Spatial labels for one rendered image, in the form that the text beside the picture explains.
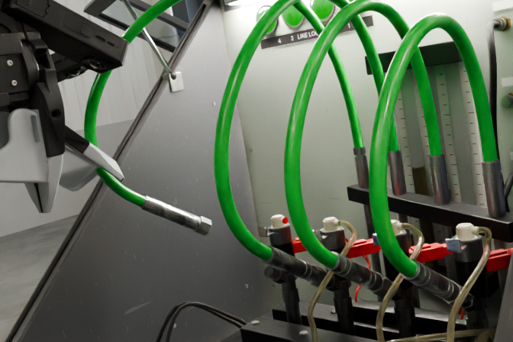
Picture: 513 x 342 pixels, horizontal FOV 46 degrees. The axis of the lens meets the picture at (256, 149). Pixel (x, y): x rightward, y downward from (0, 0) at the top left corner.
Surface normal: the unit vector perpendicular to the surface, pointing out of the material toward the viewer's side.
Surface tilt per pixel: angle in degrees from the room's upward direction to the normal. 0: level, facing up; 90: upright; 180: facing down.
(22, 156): 93
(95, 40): 86
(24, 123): 93
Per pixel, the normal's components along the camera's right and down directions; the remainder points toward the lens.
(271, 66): -0.66, 0.20
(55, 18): 0.70, -0.11
